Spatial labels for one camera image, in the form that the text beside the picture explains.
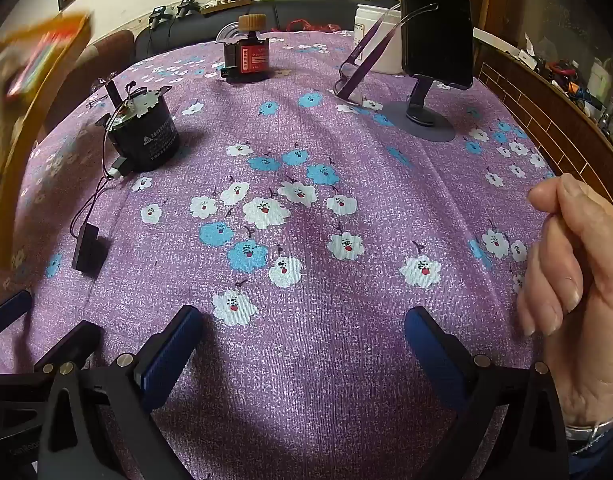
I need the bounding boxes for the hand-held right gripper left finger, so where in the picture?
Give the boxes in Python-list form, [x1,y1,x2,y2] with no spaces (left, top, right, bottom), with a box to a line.
[36,305,204,480]

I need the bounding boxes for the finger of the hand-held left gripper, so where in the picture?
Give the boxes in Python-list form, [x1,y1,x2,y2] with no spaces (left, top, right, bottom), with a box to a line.
[0,290,33,337]
[34,321,103,374]

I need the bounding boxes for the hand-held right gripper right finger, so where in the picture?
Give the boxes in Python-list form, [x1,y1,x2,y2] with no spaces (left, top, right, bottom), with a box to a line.
[404,306,570,480]

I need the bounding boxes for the yellow cardboard box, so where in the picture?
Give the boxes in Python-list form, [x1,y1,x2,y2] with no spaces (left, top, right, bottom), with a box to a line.
[0,10,94,268]

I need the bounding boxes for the person's right forearm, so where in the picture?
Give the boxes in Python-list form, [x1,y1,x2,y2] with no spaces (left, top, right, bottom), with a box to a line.
[569,435,613,480]

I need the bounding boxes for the person's right hand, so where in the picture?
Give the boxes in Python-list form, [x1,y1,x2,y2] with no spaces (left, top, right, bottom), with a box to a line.
[517,172,613,428]

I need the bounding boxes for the purple floral tablecloth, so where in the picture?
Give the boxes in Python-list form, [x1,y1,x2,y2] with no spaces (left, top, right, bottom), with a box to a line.
[0,29,570,480]

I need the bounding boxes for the black cylindrical motor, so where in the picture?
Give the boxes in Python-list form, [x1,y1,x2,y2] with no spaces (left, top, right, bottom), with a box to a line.
[104,85,182,173]

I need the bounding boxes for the grey phone stand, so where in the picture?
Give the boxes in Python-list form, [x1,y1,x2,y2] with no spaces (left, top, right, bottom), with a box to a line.
[381,74,456,143]

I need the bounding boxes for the wooden sideboard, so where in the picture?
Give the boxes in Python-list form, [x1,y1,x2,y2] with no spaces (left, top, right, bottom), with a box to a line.
[467,0,613,211]

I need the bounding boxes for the brown armchair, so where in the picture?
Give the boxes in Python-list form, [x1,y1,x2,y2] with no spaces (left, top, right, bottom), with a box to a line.
[41,30,137,131]

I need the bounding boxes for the black ink bottle wooden cap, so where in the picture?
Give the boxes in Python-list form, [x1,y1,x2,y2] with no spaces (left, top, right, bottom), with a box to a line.
[221,14,271,83]

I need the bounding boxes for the purple eyeglasses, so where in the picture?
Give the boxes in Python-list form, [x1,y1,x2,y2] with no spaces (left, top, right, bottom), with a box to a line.
[331,2,440,106]

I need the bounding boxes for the pile of small tools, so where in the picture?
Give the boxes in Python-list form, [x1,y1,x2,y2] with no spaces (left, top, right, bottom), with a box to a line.
[507,30,613,151]

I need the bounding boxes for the white plastic jar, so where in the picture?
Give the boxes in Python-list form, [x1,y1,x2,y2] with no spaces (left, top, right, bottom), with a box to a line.
[354,4,405,76]

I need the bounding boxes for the black smartphone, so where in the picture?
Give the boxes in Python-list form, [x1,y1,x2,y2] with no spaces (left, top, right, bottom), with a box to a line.
[397,0,475,91]

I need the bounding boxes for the brown board with ornaments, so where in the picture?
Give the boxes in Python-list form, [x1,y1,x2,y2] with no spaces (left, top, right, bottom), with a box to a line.
[201,0,252,13]

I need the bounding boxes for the black leather sofa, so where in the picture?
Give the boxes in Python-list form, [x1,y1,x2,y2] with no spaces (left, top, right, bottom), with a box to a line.
[136,0,402,56]

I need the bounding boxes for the black plug adapter with cable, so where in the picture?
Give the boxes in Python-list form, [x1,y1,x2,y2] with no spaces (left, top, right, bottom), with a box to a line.
[70,176,118,274]

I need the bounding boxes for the silver wrist bracelet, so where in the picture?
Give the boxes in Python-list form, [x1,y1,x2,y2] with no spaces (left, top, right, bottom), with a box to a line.
[565,412,613,456]

